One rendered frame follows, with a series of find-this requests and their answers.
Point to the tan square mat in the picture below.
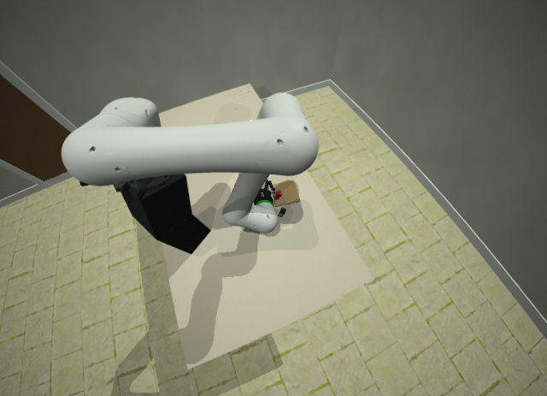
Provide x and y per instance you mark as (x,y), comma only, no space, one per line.
(289,193)

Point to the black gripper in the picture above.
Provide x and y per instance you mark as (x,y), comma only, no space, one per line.
(266,189)

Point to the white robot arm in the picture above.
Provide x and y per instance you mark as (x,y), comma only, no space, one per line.
(126,142)

